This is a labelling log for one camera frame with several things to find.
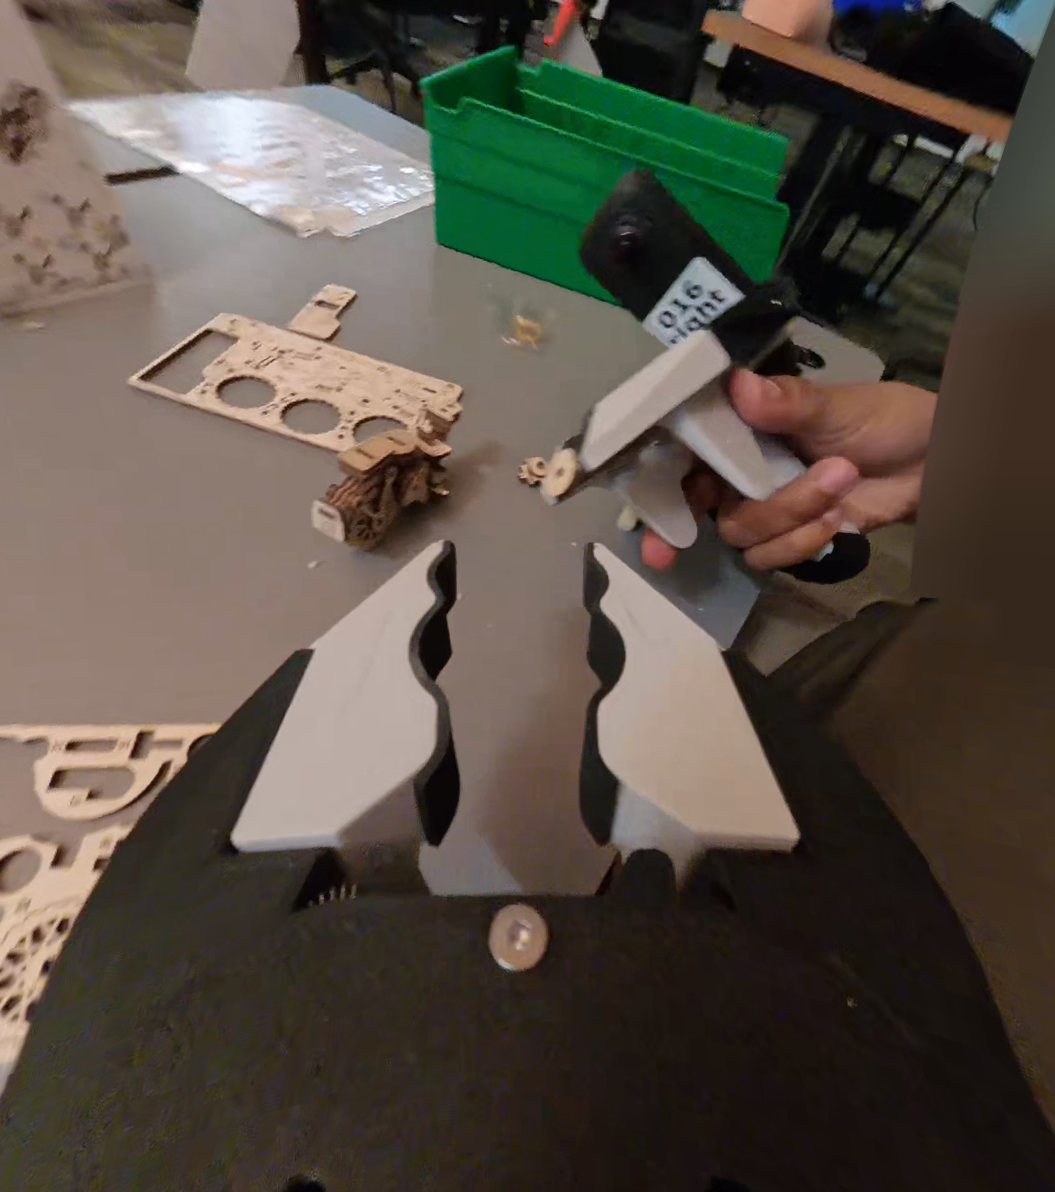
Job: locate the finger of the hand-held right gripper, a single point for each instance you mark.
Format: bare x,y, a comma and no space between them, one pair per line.
658,392
630,466

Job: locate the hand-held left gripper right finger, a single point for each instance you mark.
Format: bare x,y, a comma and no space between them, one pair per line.
686,745

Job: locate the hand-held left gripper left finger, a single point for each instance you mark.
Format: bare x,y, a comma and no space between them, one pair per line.
341,745

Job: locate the round wooden disc part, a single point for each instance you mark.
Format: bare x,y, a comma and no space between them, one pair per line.
562,478

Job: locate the small wooden cross part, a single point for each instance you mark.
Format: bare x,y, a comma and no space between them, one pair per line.
533,473

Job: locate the wooden puzzle sheet with gears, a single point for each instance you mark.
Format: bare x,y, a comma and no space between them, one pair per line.
26,733

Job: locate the person's right forearm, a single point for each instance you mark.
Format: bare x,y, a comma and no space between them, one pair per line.
900,457

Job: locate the grey desk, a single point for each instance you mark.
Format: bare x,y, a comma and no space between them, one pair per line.
164,579

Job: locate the person's right hand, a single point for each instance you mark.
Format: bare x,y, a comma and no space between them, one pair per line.
826,448

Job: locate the small cream wax stick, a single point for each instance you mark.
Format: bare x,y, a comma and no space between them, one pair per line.
628,520

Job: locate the clear bag with rubber bands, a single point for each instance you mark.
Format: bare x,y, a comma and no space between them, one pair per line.
523,326

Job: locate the green plastic bin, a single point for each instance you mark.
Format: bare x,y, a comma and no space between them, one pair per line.
583,224

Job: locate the wooden model motorcycle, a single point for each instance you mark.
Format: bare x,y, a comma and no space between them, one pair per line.
379,485

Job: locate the wooden edged background table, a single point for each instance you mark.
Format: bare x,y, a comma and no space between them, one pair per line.
862,89

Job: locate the wooden sheet with round holes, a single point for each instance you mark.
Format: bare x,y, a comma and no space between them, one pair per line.
351,372

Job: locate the small wooden sheet offcut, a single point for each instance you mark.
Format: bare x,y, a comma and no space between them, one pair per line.
323,318

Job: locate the clear plastic sleeve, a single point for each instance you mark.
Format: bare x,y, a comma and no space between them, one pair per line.
258,159

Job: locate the pale speckled panel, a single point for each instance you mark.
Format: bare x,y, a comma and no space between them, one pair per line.
26,187

